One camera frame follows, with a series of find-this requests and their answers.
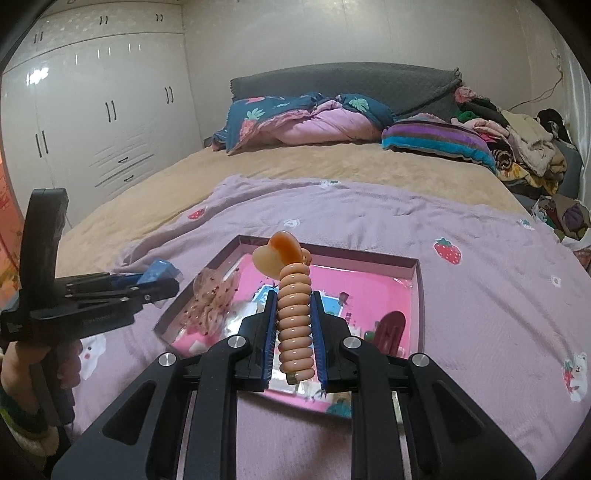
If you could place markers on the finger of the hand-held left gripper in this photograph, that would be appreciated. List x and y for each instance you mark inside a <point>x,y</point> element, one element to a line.
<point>101,282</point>
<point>152,290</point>

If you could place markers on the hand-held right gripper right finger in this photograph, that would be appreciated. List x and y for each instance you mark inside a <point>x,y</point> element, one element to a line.
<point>318,344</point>

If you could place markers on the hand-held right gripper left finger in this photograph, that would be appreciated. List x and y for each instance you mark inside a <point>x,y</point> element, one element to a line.
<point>270,344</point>

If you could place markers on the blue accessory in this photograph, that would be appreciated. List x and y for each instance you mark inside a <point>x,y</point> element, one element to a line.
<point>159,270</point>

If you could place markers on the polka-dot bow hair clip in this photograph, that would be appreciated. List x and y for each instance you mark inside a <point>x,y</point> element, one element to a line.
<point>212,304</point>

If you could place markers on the pink shallow box tray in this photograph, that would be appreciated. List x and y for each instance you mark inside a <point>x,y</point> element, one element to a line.
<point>369,286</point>

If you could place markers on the person's left forearm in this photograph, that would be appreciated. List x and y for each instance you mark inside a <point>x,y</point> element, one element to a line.
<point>23,429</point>

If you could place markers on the person's left hand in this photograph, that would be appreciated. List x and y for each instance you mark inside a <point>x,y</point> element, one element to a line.
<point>69,364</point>

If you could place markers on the orange printed cloth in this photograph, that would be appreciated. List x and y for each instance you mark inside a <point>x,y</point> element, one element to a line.
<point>9,230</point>

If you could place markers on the dark red hair clip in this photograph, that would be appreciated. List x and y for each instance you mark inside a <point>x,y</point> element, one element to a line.
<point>390,330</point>

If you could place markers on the white wardrobe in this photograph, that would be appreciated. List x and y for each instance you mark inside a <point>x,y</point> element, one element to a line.
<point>92,101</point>

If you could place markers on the pink printed blanket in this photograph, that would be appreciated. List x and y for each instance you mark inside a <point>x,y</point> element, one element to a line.
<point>485,314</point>

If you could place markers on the beige bed sheet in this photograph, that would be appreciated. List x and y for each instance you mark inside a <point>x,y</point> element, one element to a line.
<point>300,161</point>

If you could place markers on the pink and blue quilt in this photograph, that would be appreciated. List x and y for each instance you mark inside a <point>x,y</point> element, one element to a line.
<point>332,124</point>

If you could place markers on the striped plush pillow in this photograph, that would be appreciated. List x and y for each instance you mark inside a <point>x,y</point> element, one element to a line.
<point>429,138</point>

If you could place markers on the grey bed headboard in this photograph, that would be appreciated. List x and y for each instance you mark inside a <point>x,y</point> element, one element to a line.
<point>346,81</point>

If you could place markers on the pile of clothes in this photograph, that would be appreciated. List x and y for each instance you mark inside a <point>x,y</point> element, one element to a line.
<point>531,143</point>

